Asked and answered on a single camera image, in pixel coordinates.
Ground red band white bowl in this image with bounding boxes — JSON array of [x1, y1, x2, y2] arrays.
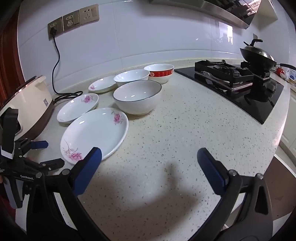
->
[[144, 63, 174, 84]]

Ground black power cable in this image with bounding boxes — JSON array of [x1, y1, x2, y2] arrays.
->
[[50, 27, 84, 102]]

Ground cream kitchen cabinets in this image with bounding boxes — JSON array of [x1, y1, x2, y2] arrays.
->
[[279, 89, 296, 151]]

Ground black burner grate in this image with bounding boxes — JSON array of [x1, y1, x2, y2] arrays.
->
[[240, 61, 271, 80], [194, 60, 255, 90]]

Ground large floral white plate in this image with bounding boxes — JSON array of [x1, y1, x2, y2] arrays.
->
[[60, 107, 129, 165]]

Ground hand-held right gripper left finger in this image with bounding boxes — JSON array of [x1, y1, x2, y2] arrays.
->
[[26, 147, 109, 241]]

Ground black-rimmed white bowl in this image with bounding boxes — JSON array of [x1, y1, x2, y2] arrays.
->
[[113, 80, 162, 116]]

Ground beige wall socket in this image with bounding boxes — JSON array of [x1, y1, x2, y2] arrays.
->
[[47, 17, 63, 40], [62, 10, 81, 32], [79, 4, 99, 24]]

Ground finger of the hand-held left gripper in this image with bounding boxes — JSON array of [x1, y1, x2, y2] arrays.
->
[[23, 158, 65, 174], [14, 138, 49, 154]]

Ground small floral white plate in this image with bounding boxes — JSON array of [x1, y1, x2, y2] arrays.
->
[[88, 75, 118, 93]]

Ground plain white bowl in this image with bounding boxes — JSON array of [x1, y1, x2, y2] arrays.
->
[[113, 69, 150, 88]]

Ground black wok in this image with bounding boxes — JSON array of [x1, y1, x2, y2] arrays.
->
[[239, 47, 296, 71]]

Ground medium floral white plate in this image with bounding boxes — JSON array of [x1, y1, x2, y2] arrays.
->
[[57, 93, 99, 124]]

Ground black glass gas hob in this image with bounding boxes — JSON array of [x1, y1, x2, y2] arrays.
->
[[174, 66, 284, 125]]

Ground cream electric cooking pot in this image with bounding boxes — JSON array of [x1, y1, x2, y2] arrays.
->
[[0, 75, 54, 142]]

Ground wok lid with handle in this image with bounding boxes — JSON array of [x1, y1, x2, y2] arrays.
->
[[240, 39, 275, 61]]

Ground steel range hood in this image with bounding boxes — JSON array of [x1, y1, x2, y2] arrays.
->
[[149, 0, 262, 29]]

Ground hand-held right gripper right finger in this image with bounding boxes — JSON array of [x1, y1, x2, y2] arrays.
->
[[196, 148, 274, 241]]

